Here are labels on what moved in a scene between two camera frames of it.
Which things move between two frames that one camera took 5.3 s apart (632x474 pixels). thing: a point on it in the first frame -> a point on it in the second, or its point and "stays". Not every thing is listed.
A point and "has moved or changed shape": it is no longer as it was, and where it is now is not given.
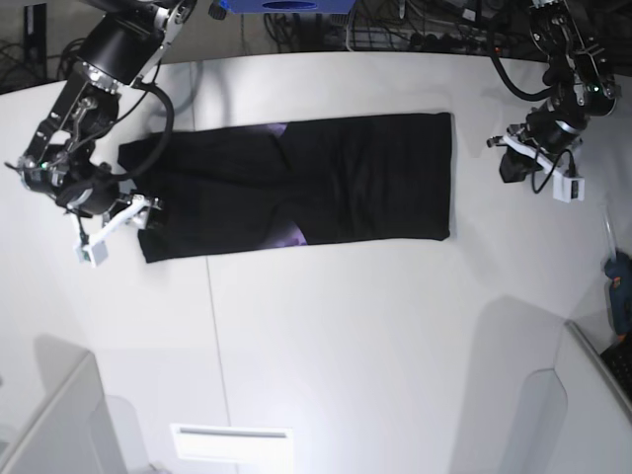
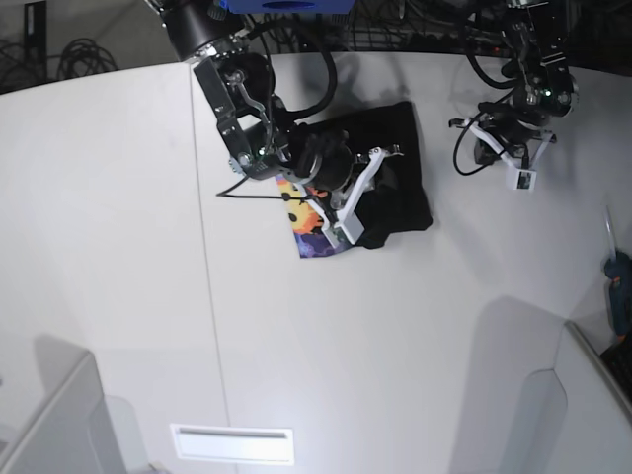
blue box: x=287 y=7 stays
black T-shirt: x=245 y=189 has moved or changed shape
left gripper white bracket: x=153 y=219 -> x=376 y=157
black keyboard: x=619 y=359 stays
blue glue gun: x=617 y=267 stays
